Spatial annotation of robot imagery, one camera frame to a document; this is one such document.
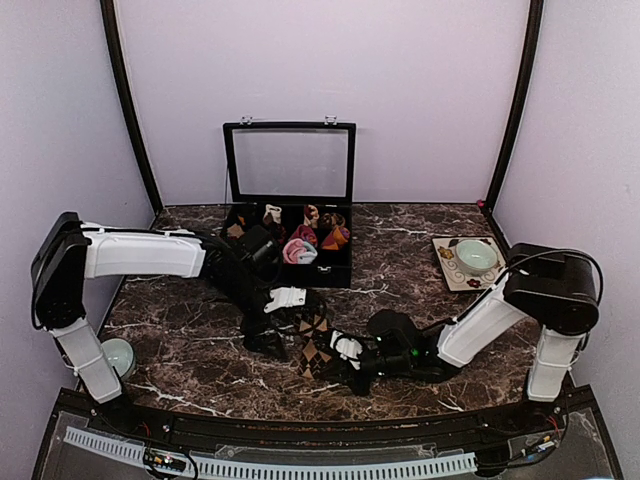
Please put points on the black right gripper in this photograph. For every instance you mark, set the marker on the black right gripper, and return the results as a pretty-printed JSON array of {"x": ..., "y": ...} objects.
[{"x": 360, "y": 387}]

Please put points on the black left frame post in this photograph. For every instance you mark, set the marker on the black left frame post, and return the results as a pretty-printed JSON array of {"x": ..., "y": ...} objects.
[{"x": 126, "y": 100}]

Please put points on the maroon purple orange striped sock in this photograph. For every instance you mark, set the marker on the maroon purple orange striped sock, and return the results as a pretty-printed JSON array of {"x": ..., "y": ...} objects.
[{"x": 337, "y": 239}]

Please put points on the maroon teal rolled sock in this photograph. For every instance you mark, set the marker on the maroon teal rolled sock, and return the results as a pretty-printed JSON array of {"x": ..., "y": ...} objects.
[{"x": 305, "y": 233}]

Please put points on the black front table rail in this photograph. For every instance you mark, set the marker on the black front table rail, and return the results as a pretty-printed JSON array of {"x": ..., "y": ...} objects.
[{"x": 458, "y": 414}]

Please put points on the leopard pattern rolled sock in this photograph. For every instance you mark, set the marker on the leopard pattern rolled sock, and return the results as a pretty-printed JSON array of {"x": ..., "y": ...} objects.
[{"x": 329, "y": 221}]

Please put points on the cream brown rolled sock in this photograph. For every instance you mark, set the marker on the cream brown rolled sock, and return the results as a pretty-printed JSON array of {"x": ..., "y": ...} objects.
[{"x": 272, "y": 215}]

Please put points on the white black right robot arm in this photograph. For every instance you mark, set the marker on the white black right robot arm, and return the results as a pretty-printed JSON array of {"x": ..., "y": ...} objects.
[{"x": 559, "y": 289}]

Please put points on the white slotted cable duct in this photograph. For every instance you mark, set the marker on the white slotted cable duct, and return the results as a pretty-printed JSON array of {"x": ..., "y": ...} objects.
[{"x": 167, "y": 463}]

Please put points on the pink white rolled sock right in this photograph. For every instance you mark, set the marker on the pink white rolled sock right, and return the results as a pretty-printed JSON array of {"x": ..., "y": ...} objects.
[{"x": 299, "y": 252}]

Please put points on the pale green ceramic bowl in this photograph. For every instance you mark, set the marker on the pale green ceramic bowl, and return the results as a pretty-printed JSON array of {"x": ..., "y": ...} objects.
[{"x": 475, "y": 257}]

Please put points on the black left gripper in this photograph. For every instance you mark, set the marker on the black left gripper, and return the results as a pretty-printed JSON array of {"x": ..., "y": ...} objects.
[{"x": 250, "y": 327}]

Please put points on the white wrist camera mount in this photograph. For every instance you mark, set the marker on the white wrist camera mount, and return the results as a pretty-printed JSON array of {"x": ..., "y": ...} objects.
[
  {"x": 347, "y": 347},
  {"x": 285, "y": 297}
]

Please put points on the square floral ceramic plate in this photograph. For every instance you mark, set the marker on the square floral ceramic plate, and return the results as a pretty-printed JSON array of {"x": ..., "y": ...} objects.
[{"x": 455, "y": 278}]

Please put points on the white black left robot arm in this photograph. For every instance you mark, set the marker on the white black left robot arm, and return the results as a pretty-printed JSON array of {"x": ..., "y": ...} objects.
[{"x": 74, "y": 252}]

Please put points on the pale green bowl left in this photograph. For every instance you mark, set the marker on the pale green bowl left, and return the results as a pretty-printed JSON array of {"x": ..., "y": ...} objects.
[{"x": 121, "y": 357}]

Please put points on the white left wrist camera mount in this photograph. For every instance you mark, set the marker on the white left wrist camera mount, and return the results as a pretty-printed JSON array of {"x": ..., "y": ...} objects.
[{"x": 285, "y": 297}]

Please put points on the black right frame post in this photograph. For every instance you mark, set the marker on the black right frame post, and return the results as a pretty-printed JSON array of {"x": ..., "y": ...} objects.
[{"x": 529, "y": 49}]

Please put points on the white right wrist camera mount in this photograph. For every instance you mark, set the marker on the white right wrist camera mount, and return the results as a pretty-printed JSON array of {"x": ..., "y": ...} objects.
[{"x": 347, "y": 347}]

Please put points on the black frame post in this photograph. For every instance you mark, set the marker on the black frame post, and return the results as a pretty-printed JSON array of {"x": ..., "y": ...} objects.
[
  {"x": 529, "y": 49},
  {"x": 126, "y": 100}
]

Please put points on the black sock organizer box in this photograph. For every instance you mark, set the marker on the black sock organizer box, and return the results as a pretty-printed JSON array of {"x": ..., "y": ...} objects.
[{"x": 305, "y": 167}]

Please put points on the brown argyle sock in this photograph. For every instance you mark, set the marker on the brown argyle sock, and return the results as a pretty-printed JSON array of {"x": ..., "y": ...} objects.
[{"x": 315, "y": 332}]

